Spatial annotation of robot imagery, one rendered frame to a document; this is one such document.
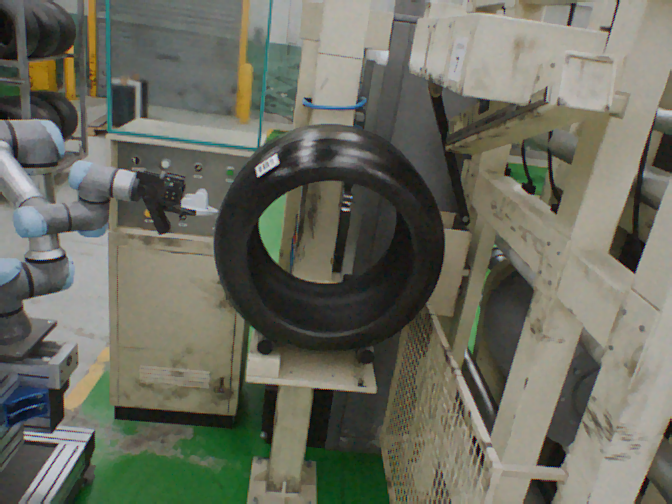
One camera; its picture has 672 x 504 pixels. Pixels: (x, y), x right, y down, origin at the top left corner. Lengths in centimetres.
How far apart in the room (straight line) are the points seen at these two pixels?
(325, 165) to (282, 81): 949
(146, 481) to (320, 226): 126
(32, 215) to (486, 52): 107
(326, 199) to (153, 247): 81
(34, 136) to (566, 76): 140
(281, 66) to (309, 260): 903
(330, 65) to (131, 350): 146
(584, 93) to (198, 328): 177
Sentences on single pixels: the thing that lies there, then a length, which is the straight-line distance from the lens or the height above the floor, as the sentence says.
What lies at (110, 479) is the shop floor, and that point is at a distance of 248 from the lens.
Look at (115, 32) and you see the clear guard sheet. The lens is 216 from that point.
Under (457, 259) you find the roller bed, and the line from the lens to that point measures 180.
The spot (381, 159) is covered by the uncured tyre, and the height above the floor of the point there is 145.
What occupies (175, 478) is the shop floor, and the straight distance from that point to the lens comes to 246.
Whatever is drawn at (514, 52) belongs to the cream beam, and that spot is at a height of 173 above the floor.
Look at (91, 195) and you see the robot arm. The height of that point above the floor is 126.
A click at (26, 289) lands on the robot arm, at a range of 191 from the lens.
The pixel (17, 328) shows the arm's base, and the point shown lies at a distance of 195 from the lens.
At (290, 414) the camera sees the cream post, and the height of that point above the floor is 40.
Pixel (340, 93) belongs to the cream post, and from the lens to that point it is 169.
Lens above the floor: 171
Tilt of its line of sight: 21 degrees down
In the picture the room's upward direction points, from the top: 8 degrees clockwise
